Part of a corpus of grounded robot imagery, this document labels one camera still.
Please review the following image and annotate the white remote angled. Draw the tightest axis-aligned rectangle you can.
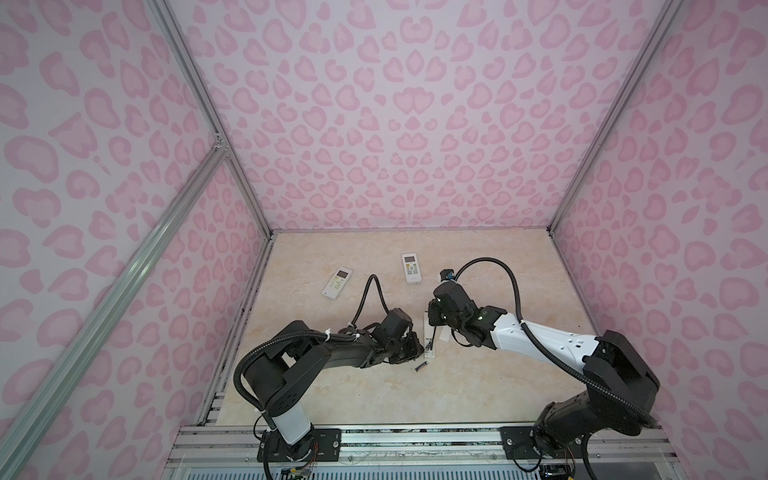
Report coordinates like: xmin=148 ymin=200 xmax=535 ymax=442
xmin=321 ymin=267 xmax=353 ymax=300

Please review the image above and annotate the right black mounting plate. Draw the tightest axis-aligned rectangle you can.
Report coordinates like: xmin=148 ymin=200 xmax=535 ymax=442
xmin=499 ymin=426 xmax=585 ymax=462

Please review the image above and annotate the aluminium front rail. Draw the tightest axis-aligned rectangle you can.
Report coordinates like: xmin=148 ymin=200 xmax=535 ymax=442
xmin=161 ymin=423 xmax=686 ymax=479

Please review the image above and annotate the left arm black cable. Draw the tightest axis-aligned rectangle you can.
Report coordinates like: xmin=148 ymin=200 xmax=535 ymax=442
xmin=350 ymin=274 xmax=391 ymax=328

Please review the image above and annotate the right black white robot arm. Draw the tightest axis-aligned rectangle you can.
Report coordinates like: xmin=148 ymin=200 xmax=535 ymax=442
xmin=428 ymin=280 xmax=660 ymax=456

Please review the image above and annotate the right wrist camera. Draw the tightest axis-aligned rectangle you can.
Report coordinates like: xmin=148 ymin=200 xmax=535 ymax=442
xmin=440 ymin=269 xmax=456 ymax=282

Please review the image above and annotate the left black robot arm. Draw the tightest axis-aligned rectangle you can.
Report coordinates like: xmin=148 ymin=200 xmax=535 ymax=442
xmin=233 ymin=308 xmax=424 ymax=447

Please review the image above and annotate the white remote centre back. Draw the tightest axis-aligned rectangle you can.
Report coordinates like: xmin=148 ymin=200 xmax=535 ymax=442
xmin=401 ymin=253 xmax=422 ymax=284

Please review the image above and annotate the slim white remote control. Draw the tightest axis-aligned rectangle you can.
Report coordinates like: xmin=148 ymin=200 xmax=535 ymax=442
xmin=424 ymin=324 xmax=437 ymax=359

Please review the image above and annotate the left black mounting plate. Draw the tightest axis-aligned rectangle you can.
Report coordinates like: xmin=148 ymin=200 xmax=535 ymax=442
xmin=257 ymin=427 xmax=341 ymax=463

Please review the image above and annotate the black mounting plate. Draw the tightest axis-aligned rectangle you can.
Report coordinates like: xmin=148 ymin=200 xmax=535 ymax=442
xmin=257 ymin=427 xmax=341 ymax=463
xmin=499 ymin=426 xmax=585 ymax=462

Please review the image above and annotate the aluminium diagonal frame bar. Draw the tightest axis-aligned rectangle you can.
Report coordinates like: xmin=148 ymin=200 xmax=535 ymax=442
xmin=1 ymin=144 xmax=228 ymax=479

